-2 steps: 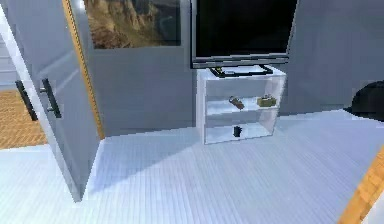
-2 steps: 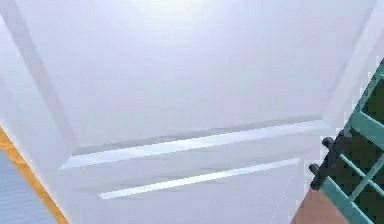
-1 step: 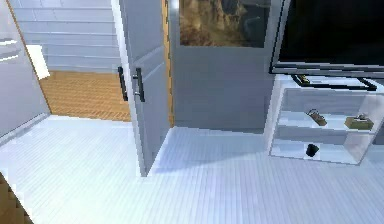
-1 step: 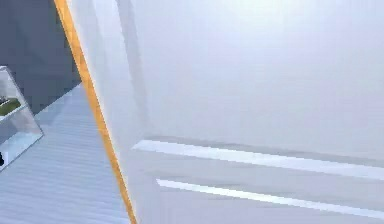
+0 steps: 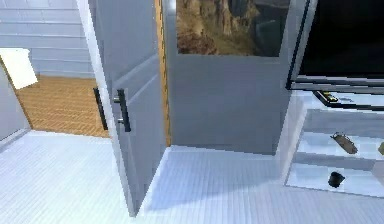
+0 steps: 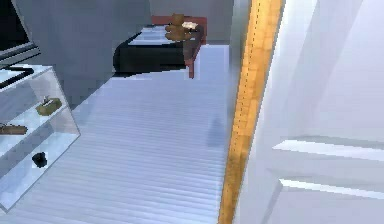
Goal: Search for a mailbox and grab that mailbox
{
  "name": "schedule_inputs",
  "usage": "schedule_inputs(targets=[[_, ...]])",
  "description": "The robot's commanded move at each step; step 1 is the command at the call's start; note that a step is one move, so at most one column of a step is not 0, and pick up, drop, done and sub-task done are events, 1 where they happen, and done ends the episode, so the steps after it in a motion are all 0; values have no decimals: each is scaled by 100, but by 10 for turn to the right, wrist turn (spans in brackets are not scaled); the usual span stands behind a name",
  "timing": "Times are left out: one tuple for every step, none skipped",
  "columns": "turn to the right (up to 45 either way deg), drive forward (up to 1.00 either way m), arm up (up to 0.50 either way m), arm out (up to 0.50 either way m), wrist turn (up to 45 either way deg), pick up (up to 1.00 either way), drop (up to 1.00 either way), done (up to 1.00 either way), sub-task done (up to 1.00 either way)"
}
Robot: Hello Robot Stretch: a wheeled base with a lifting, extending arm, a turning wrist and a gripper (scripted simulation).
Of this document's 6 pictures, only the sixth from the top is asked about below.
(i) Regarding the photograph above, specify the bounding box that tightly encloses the brown teddy bear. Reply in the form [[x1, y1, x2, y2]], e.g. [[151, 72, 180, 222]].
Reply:
[[164, 13, 192, 42]]

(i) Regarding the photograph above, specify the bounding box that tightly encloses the white pillow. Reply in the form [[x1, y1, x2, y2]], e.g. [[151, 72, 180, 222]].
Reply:
[[181, 21, 200, 31]]

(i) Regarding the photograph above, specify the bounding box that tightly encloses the white room door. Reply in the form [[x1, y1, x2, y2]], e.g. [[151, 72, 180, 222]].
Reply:
[[217, 0, 384, 224]]

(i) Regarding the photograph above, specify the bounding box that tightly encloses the olive green box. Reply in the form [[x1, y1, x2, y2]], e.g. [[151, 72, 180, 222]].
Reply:
[[35, 95, 63, 117]]

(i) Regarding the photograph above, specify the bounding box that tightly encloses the small black cup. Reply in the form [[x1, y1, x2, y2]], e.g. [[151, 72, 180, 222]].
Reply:
[[31, 151, 48, 169]]

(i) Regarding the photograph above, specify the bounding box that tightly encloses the white shelf unit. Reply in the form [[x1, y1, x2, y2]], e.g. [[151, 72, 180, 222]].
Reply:
[[0, 64, 82, 213]]

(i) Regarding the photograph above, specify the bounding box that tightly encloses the brown flat object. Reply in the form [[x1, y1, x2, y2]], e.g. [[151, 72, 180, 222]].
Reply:
[[0, 123, 29, 136]]

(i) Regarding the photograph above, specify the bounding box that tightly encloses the black television set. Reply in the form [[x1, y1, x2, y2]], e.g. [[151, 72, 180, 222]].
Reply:
[[0, 0, 42, 66]]

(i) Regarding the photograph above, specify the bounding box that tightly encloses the red frame bed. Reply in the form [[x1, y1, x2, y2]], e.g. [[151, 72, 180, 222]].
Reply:
[[112, 15, 208, 80]]

